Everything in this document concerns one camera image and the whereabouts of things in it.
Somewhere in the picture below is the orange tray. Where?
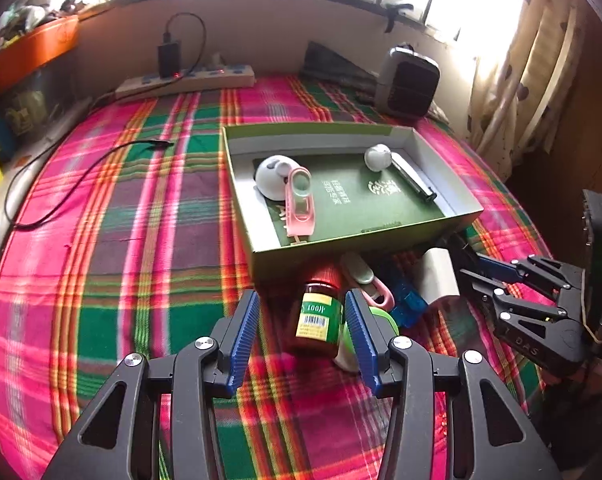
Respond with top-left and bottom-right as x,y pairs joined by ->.
0,14 -> 80,95

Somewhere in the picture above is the plaid blanket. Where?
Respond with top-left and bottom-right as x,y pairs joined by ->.
0,74 -> 556,480

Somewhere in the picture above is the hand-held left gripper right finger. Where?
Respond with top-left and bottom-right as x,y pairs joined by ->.
344,289 -> 562,480

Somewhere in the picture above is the green capped white spool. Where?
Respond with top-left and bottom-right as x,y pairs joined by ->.
333,307 -> 399,373

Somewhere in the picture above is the white power strip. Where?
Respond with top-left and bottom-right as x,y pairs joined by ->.
115,64 -> 256,101

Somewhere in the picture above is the silver rectangular lighter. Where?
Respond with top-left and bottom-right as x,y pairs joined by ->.
391,154 -> 438,204

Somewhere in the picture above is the black power adapter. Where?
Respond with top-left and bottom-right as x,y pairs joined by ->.
157,40 -> 183,80

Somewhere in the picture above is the white round plastic hook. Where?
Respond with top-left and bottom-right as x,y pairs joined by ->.
254,155 -> 304,200

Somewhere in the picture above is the brown wooden wardrobe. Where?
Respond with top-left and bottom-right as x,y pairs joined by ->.
506,10 -> 602,261

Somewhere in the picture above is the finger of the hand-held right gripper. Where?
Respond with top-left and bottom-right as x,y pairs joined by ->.
459,269 -> 564,329
460,244 -> 590,307

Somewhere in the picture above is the dark wedge-shaped object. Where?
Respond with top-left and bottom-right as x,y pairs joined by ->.
301,40 -> 382,93

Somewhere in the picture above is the pink plastic clip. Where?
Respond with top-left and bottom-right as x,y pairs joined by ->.
283,166 -> 316,246

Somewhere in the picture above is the brown bottle with red cap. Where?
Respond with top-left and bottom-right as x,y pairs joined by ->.
286,266 -> 344,358

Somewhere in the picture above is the cream curtain with hearts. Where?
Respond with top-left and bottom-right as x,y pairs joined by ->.
468,0 -> 602,156

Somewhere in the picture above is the blue translucent usb adapter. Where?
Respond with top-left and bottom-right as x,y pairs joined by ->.
388,282 -> 428,328

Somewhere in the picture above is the black adapter cable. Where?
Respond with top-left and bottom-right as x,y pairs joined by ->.
163,12 -> 207,81

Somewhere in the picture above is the white charger plug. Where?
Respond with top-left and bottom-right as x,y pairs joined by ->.
421,246 -> 462,306

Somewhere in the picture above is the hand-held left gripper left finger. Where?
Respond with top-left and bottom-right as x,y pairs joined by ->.
41,289 -> 261,480

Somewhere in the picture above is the pile of plastic bags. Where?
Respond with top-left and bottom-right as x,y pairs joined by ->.
0,0 -> 77,56

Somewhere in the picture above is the black usb cable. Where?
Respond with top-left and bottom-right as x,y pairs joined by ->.
11,139 -> 175,229

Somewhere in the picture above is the pink green correction tape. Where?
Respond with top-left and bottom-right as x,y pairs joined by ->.
341,252 -> 395,309

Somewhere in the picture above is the green cardboard box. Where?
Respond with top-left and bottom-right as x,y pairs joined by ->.
221,122 -> 484,286

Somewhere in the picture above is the white cylindrical cap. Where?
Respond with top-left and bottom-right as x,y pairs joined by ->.
364,144 -> 393,171

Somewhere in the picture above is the black window latch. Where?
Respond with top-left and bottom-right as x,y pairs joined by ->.
383,4 -> 415,34

